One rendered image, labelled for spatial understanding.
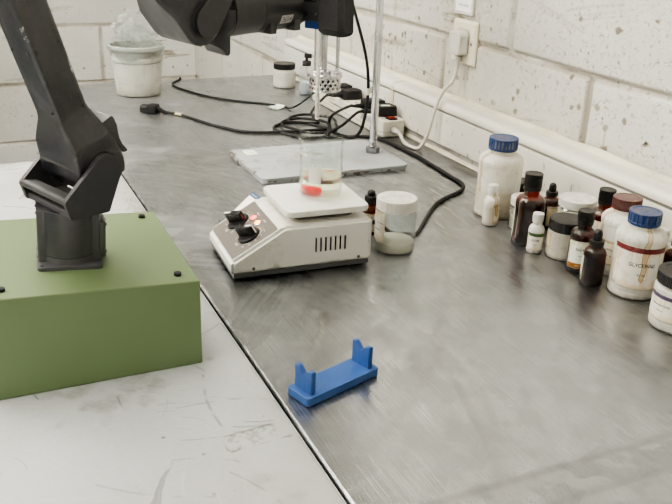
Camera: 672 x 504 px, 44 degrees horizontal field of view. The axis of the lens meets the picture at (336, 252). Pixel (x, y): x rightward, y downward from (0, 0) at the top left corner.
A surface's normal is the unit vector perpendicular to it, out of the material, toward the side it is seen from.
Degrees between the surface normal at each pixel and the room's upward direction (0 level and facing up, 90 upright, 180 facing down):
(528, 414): 0
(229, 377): 0
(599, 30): 90
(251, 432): 0
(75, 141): 64
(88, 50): 90
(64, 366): 90
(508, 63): 90
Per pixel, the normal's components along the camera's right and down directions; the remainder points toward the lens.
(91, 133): 0.59, -0.11
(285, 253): 0.36, 0.37
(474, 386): 0.04, -0.92
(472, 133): -0.91, 0.13
